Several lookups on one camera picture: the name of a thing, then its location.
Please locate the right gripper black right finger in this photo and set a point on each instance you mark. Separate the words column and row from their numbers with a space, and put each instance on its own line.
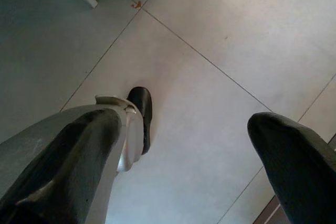
column 302, row 171

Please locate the black robot foot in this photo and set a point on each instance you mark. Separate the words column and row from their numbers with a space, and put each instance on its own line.
column 141, row 100

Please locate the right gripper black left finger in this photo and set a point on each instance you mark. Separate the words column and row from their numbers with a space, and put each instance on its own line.
column 65, row 161

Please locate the small orange leaf scrap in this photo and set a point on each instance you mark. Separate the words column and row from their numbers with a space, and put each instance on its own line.
column 136, row 5

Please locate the silver robot leg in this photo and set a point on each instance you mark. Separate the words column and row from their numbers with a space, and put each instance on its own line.
column 131, row 142

